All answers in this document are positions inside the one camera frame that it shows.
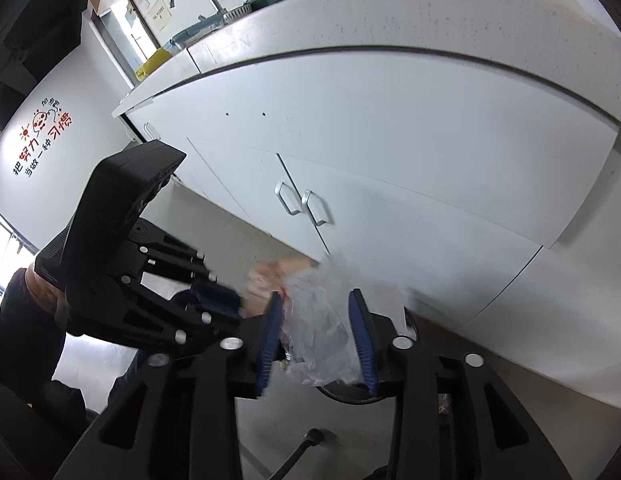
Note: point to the peach wrapper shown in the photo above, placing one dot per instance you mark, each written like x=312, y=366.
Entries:
x=268, y=280

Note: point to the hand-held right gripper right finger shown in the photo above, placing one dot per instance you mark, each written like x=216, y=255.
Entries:
x=363, y=345

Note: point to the clear plastic bag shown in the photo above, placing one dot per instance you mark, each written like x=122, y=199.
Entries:
x=320, y=330

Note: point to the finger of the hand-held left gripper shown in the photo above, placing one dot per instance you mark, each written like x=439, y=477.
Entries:
x=170, y=252
x=185, y=327

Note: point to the yellow sponge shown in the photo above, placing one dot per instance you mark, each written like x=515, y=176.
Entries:
x=153, y=62

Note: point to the black metal rod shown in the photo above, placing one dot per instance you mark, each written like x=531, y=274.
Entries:
x=298, y=452

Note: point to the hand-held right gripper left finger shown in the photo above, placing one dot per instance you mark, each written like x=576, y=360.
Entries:
x=268, y=345

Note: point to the white sink cabinet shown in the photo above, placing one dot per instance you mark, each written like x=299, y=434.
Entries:
x=390, y=160

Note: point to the white paper notice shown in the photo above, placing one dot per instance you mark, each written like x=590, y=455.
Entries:
x=159, y=14

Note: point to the person's dark clothing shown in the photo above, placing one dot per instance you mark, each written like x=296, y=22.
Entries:
x=65, y=410

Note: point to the person's left forearm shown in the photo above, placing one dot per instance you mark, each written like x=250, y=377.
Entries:
x=20, y=325

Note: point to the bright window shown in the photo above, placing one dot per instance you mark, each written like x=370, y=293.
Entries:
x=3, y=245

